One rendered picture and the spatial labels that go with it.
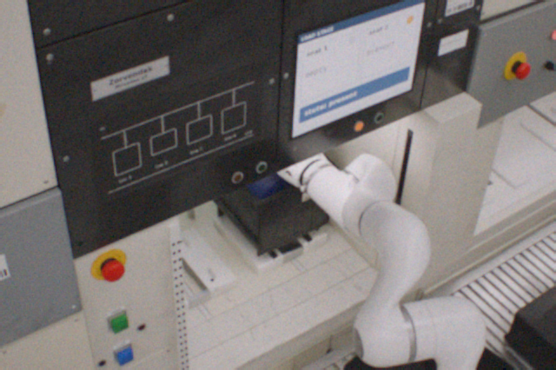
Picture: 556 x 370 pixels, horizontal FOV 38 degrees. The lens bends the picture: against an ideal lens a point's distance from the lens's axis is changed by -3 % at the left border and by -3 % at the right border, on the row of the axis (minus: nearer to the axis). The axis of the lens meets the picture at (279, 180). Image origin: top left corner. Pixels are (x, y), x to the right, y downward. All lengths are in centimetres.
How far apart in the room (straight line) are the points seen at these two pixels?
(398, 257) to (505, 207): 97
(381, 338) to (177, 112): 48
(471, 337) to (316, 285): 70
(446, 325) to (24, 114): 75
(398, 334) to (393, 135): 57
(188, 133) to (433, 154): 60
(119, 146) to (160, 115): 8
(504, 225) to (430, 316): 96
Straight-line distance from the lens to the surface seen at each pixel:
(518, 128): 262
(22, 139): 119
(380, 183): 166
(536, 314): 210
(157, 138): 130
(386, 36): 150
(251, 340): 192
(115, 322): 152
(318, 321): 196
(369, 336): 137
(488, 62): 177
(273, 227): 195
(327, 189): 175
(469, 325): 142
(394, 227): 141
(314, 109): 147
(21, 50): 111
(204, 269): 201
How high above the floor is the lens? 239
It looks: 42 degrees down
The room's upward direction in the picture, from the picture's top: 3 degrees clockwise
